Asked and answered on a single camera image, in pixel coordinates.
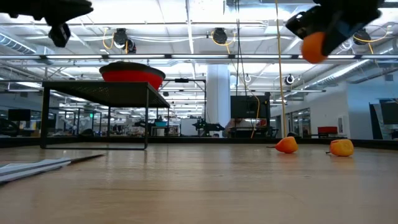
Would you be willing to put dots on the black monitor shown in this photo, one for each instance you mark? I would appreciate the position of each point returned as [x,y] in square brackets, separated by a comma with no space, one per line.
[248,107]

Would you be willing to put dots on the small orange pepper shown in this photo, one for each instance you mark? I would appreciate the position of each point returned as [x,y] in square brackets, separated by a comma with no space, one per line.
[287,145]
[342,147]

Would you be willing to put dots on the person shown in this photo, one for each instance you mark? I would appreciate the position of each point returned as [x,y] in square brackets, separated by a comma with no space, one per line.
[231,126]

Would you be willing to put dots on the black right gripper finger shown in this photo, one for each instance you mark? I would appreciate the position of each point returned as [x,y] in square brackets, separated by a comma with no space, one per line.
[311,20]
[345,29]

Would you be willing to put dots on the white structural column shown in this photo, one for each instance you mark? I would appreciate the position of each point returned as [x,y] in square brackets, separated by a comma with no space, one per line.
[217,93]

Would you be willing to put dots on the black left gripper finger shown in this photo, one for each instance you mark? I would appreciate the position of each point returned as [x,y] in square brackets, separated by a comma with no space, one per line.
[68,11]

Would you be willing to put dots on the black aluminium table frame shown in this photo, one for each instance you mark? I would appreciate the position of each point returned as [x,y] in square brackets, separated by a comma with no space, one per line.
[93,140]

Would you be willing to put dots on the long ceiling light bar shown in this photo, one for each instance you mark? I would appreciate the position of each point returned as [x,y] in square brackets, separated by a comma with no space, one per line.
[140,56]

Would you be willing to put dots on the round orange mandarin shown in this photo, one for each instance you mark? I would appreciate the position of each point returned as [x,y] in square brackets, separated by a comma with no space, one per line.
[312,49]

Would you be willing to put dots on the black background robot arm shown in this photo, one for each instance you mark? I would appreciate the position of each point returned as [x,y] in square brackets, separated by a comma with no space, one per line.
[206,127]

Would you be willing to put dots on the black wall display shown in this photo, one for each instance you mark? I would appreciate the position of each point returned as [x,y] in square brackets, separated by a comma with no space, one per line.
[390,113]

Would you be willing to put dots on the silver ventilation duct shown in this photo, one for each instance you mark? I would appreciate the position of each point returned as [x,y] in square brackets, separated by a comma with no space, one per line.
[18,45]

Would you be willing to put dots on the teal tub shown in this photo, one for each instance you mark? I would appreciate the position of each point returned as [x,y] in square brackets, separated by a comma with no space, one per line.
[161,124]

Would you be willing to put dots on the red collapsible colander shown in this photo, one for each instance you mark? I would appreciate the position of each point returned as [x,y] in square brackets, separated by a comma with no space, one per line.
[130,76]

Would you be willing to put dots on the black perforated metal shelf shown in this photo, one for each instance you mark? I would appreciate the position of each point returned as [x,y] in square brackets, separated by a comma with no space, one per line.
[102,93]

